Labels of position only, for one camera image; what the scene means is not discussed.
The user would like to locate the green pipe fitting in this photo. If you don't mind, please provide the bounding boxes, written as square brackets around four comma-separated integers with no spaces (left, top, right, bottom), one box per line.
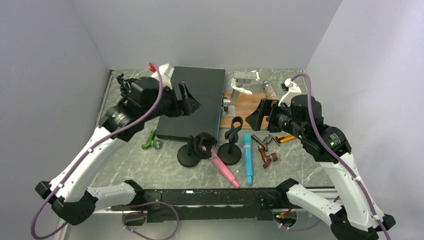
[141,129,163,150]

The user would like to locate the black shock mount stand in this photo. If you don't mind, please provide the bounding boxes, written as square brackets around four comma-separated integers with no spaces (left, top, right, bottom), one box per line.
[177,132,217,168]

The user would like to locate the brown pipe fitting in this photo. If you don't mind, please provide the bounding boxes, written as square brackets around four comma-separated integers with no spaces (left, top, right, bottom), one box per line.
[258,146,279,169]

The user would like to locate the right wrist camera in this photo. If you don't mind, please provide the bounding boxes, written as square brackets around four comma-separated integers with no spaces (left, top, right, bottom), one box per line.
[278,78,302,107]

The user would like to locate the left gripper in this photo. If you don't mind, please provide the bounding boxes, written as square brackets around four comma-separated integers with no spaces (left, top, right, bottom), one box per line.
[142,81,202,122]

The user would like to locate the grey metal pipe fitting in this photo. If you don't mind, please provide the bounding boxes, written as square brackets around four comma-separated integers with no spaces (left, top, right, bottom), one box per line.
[250,134,281,152]

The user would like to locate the black flat box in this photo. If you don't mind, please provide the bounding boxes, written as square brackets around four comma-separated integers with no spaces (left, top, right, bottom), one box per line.
[155,66,226,145]

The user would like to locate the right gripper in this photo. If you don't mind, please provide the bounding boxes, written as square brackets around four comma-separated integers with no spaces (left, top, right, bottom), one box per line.
[245,97,307,140]

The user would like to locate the yellow utility knife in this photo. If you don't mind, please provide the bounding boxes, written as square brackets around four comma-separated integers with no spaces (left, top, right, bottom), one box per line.
[274,134,296,144]

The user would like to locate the black clip microphone stand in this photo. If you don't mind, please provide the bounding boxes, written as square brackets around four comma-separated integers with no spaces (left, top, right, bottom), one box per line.
[217,116,244,166]

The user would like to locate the metal bracket fixture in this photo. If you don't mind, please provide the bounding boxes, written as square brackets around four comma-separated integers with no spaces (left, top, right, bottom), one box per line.
[221,70,260,117]

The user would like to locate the black tripod microphone stand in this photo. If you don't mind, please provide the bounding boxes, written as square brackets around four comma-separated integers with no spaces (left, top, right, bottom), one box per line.
[116,73,138,98]

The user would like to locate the black base frame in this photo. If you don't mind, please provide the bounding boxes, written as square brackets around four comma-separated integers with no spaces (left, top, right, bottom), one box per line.
[110,187,291,223]

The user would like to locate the wooden board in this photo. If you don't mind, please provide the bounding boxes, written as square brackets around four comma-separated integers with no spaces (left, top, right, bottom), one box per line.
[219,93,266,129]

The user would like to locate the blue microphone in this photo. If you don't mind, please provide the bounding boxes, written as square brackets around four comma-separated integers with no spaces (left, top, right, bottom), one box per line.
[242,133,254,186]

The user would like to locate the pink microphone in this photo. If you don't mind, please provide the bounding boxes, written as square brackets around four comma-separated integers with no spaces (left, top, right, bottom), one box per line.
[209,148,240,189]

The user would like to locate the silver mesh glitter microphone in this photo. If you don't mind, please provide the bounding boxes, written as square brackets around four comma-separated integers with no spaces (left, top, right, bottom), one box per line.
[262,79,279,100]

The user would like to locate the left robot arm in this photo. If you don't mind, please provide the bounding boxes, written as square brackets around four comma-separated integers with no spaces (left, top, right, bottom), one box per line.
[35,75,201,226]

